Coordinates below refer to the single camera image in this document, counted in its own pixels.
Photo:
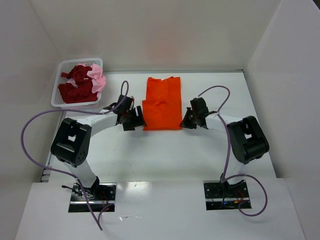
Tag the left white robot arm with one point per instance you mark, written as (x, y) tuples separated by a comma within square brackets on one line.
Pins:
[(71, 143)]

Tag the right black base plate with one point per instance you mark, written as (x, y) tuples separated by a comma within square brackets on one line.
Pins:
[(225, 196)]

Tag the white plastic basket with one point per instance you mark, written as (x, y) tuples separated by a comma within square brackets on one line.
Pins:
[(65, 67)]

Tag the grey metal bracket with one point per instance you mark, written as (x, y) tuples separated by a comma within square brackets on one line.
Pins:
[(45, 176)]

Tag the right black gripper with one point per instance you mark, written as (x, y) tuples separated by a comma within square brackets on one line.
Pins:
[(190, 118)]

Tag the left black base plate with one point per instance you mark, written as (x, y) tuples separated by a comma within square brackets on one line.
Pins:
[(106, 197)]

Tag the pink t shirt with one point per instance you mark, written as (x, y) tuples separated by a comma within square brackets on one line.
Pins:
[(97, 77)]

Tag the dark red t shirt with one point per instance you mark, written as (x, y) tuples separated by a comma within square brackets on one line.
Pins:
[(71, 94)]

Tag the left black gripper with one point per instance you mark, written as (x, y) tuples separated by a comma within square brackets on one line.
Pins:
[(132, 120)]

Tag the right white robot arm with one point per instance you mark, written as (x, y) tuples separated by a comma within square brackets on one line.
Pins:
[(246, 140)]

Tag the orange t shirt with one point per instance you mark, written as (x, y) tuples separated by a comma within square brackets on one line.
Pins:
[(162, 106)]

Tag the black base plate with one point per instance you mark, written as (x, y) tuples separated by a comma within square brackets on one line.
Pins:
[(225, 196), (106, 197)]

